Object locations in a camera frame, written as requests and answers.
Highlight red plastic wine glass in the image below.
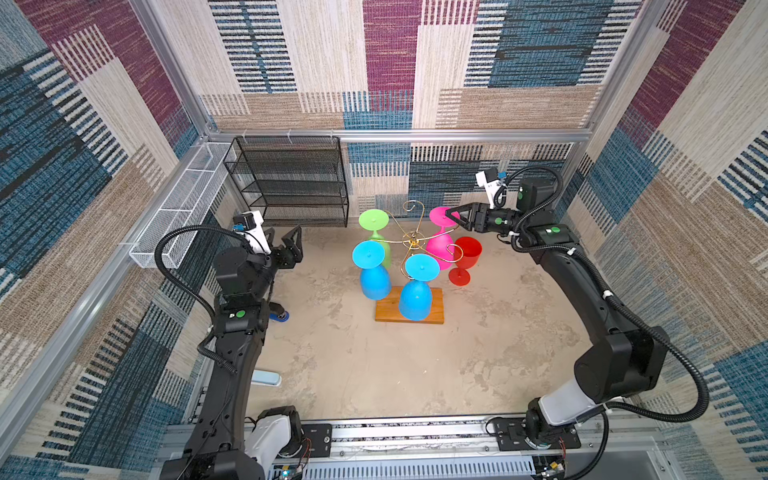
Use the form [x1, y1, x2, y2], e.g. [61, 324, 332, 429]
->
[449, 236, 483, 287]

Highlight magenta plastic wine glass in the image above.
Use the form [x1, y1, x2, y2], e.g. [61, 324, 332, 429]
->
[426, 206, 463, 271]

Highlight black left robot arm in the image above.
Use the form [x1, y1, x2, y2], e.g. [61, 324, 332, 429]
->
[160, 225, 307, 479]

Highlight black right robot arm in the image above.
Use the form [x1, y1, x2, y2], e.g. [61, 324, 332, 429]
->
[446, 178, 667, 448]

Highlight black mesh shelf rack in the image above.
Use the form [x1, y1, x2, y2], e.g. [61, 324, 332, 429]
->
[223, 136, 349, 227]

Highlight green plastic wine glass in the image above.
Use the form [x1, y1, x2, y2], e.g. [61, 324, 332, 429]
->
[359, 209, 391, 268]

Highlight blue plastic wine glass rear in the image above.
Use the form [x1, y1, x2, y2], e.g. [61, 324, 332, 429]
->
[352, 240, 392, 301]

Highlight blue plastic wine glass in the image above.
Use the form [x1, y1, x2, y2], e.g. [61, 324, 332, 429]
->
[352, 240, 392, 301]
[398, 254, 440, 321]

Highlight blue plastic wine glass front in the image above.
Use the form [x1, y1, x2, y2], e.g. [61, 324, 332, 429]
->
[398, 254, 440, 321]

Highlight wooden rack base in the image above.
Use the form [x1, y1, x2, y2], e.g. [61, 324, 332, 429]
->
[374, 286, 445, 324]

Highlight light blue flat case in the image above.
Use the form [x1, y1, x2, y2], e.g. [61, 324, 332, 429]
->
[251, 369, 282, 387]

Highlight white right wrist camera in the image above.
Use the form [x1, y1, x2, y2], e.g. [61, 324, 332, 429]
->
[475, 167, 507, 209]

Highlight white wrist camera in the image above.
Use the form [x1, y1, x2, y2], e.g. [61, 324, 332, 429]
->
[233, 211, 271, 255]
[475, 167, 507, 209]

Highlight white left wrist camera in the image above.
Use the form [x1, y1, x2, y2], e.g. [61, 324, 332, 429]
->
[233, 211, 271, 255]

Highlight gold wire glass rack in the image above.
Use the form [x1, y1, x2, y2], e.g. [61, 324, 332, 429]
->
[384, 200, 438, 278]

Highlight black corrugated left cable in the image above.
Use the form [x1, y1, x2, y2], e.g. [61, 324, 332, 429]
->
[154, 224, 253, 319]

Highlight black corrugated cable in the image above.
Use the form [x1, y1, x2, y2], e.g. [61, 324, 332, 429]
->
[154, 224, 253, 319]
[491, 165, 710, 423]

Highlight white wire mesh basket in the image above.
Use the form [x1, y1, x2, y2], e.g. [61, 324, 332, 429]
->
[129, 142, 229, 269]

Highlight black corrugated right cable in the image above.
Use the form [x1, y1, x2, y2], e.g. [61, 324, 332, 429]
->
[491, 165, 710, 423]

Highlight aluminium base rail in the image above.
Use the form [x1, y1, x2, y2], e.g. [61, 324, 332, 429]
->
[302, 414, 683, 479]

